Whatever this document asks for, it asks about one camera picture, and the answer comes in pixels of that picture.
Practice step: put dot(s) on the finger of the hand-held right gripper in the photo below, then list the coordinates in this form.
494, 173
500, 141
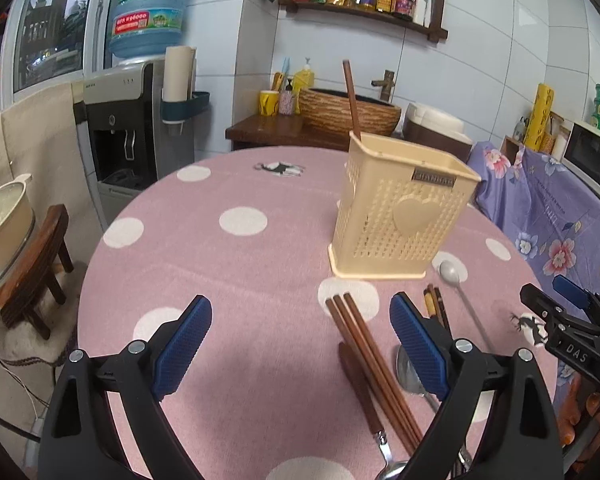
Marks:
570, 291
542, 305

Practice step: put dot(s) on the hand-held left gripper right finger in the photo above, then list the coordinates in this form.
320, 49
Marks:
420, 350

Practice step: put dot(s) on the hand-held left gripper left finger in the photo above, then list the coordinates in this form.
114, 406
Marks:
182, 345

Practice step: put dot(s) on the brown wooden chopstick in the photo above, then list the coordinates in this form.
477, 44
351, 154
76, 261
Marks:
351, 100
382, 360
375, 367
365, 370

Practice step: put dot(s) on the beige perforated utensil holder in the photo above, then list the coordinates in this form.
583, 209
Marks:
405, 210

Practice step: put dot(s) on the person's right hand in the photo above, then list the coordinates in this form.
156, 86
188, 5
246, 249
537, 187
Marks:
587, 405

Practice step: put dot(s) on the dark wooden chopstick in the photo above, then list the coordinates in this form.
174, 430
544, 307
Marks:
430, 305
440, 307

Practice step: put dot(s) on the purple floral cloth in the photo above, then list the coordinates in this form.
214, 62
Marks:
545, 210

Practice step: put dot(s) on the pink polka dot tablecloth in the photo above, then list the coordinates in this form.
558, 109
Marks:
260, 260

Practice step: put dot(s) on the white microwave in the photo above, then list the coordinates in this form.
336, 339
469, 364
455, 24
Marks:
592, 152

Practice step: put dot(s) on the dark wooden stool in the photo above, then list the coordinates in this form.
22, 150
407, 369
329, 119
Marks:
27, 270

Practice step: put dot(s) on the yellow plastic roll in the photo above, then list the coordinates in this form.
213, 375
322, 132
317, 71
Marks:
539, 117

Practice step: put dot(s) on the white power strip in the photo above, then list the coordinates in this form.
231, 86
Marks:
34, 442

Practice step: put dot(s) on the brown and white rice cooker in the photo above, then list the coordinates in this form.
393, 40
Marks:
435, 125

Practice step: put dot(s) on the cream strainer pot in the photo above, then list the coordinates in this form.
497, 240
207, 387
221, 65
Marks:
2, 225

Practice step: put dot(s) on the grey water dispenser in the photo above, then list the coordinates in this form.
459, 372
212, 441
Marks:
125, 125

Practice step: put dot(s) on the dark wooden counter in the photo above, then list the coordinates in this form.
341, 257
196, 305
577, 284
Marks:
270, 132

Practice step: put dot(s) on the beige cloth cover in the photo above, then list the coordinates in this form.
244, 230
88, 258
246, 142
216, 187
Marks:
35, 140

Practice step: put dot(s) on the yellow cup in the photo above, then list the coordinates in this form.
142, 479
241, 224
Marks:
269, 104

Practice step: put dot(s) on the brown woven-look basin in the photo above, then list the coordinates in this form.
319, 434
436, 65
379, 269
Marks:
330, 110

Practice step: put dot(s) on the pink dotted pump bottle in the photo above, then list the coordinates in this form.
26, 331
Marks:
287, 102

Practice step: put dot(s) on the bronze faucet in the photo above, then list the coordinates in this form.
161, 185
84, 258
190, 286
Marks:
385, 84

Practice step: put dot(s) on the beige paper roll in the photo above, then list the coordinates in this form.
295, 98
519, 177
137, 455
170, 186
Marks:
177, 72

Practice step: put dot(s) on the toothbrushes in cup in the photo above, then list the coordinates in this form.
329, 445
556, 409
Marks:
281, 75

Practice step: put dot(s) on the yellow soap pump bottle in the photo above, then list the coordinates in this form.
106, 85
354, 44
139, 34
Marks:
303, 80

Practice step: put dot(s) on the white bottle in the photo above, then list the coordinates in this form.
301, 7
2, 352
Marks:
422, 7

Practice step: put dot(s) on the blue water bottle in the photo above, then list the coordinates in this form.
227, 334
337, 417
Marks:
150, 10

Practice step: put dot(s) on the window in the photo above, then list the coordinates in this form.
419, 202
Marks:
50, 25

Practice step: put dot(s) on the dark wooden wall shelf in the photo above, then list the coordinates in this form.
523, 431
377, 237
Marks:
370, 14

